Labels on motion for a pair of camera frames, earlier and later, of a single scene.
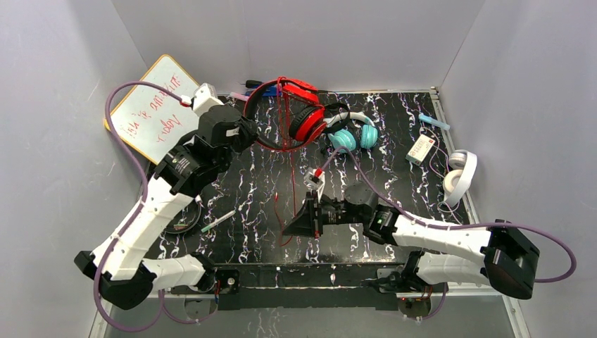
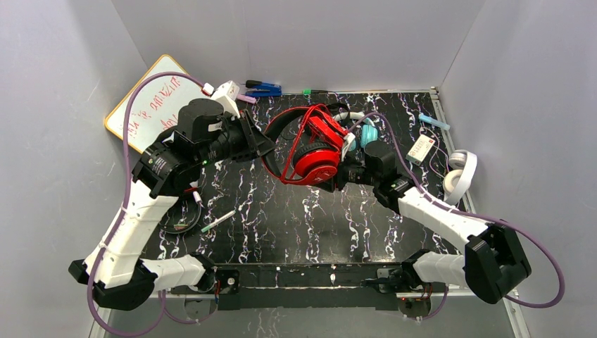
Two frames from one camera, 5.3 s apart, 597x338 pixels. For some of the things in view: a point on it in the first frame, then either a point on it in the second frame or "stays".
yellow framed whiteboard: x=153 y=121 stays
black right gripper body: x=315 y=216 to x=343 y=172
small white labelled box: x=419 y=150 stays
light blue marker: x=429 y=120 stays
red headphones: x=308 y=119 to x=309 y=142
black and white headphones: x=188 y=217 stays
